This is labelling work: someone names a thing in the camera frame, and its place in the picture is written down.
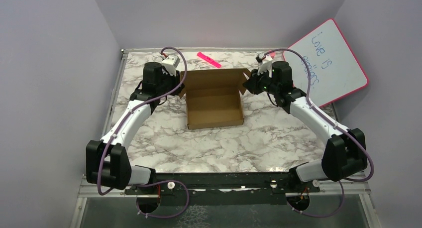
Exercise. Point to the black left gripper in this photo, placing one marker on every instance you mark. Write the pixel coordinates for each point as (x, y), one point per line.
(175, 79)

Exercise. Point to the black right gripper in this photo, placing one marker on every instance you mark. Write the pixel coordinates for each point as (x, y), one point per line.
(251, 84)

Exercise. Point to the brown cardboard box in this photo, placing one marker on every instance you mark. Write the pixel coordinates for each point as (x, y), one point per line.
(213, 97)

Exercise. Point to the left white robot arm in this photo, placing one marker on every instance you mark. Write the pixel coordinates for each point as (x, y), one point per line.
(107, 162)

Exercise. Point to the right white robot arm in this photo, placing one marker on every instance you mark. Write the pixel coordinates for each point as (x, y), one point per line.
(344, 148)

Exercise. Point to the pink highlighter marker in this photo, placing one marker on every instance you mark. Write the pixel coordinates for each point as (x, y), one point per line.
(209, 60)

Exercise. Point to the pink-framed whiteboard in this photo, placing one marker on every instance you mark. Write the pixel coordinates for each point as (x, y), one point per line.
(323, 60)

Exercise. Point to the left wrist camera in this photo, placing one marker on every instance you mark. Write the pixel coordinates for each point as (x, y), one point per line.
(170, 63)

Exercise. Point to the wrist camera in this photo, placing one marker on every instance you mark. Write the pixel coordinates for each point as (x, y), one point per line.
(170, 63)
(265, 62)

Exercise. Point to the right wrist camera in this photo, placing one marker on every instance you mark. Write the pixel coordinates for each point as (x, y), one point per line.
(265, 62)

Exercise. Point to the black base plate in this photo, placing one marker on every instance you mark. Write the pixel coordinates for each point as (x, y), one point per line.
(209, 189)

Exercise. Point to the aluminium frame rail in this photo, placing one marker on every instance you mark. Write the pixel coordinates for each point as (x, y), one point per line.
(213, 100)

